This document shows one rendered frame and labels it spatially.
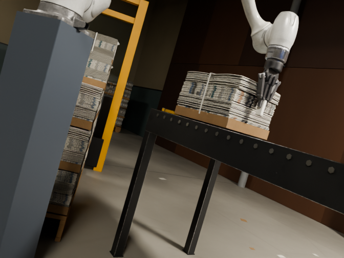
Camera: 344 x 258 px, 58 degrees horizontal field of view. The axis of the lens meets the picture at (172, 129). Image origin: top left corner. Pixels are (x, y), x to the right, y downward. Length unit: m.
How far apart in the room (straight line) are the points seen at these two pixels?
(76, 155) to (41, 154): 0.44
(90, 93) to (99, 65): 0.61
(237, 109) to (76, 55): 0.68
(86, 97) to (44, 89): 0.50
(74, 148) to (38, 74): 0.59
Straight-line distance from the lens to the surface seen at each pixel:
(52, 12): 1.24
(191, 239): 2.02
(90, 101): 1.63
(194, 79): 1.54
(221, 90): 1.38
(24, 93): 1.20
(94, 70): 2.21
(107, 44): 2.82
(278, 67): 1.38
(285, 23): 1.41
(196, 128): 1.29
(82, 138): 1.64
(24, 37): 1.25
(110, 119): 3.33
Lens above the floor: 0.80
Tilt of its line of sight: 3 degrees down
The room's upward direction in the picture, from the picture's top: 16 degrees clockwise
